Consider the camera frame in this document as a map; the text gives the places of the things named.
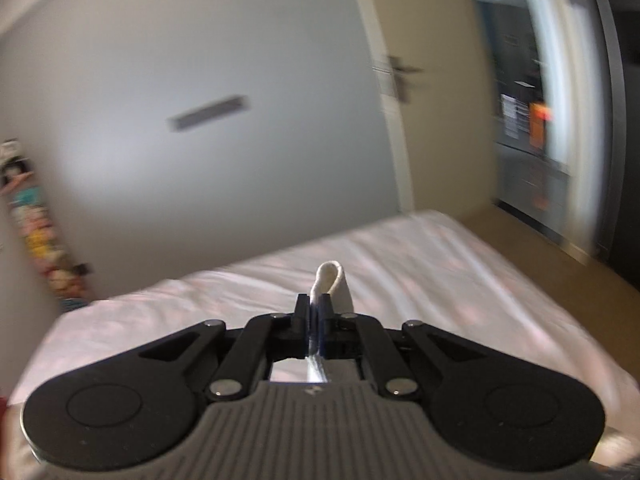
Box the black wardrobe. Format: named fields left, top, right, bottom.
left=590, top=0, right=640, bottom=281

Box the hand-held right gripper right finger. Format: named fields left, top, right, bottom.
left=316, top=293, right=532, bottom=402

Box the grey wall switch panel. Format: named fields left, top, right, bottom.
left=167, top=94, right=250, bottom=133

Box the bed with pink dotted sheet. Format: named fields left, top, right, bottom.
left=0, top=208, right=640, bottom=480

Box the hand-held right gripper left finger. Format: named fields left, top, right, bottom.
left=95, top=293, right=312, bottom=402

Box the white printed sweatshirt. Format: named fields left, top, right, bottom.
left=302, top=260, right=354, bottom=385

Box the dark door handle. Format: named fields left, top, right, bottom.
left=372, top=55, right=426, bottom=103

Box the hanging row of plush toys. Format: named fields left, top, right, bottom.
left=0, top=137, right=93, bottom=313

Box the cream door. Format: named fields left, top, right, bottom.
left=350, top=0, right=501, bottom=213

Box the orange chair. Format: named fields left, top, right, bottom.
left=527, top=101, right=553, bottom=151

